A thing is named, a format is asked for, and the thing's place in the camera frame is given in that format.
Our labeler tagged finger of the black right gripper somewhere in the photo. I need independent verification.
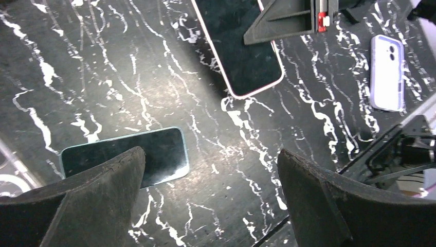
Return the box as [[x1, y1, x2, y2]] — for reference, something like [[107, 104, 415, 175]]
[[243, 0, 315, 45]]

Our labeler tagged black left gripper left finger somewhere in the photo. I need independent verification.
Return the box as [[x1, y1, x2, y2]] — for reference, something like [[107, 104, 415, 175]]
[[1, 147, 146, 246]]

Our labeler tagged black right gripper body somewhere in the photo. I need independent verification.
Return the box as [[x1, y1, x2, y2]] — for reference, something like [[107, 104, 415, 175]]
[[312, 0, 386, 33]]

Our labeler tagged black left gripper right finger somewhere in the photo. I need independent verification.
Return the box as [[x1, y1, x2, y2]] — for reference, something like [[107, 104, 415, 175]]
[[277, 149, 435, 246]]

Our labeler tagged dark purple-edged smartphone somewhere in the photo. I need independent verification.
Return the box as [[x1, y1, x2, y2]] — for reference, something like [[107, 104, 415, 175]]
[[194, 0, 283, 97]]

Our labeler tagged clear magsafe phone case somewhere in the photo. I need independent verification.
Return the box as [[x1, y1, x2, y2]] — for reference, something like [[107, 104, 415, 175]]
[[1, 152, 34, 198]]

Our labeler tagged dark teal smartphone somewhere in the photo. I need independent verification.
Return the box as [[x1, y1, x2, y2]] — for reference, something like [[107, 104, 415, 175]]
[[60, 127, 190, 189]]

